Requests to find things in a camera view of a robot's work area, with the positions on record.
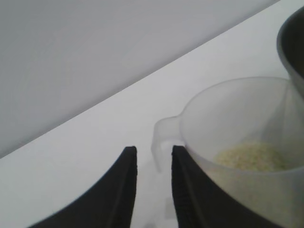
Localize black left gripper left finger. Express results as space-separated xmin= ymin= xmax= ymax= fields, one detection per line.
xmin=28 ymin=145 xmax=139 ymax=228

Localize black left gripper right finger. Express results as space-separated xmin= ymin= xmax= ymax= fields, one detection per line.
xmin=171 ymin=144 xmax=281 ymax=228

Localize white rice grains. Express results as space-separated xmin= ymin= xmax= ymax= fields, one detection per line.
xmin=214 ymin=142 xmax=295 ymax=172

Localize translucent plastic measuring cup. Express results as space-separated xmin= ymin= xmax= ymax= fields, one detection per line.
xmin=152 ymin=76 xmax=304 ymax=228

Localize stainless steel mixing bowl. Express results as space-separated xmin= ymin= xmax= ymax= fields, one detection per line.
xmin=275 ymin=4 xmax=304 ymax=101

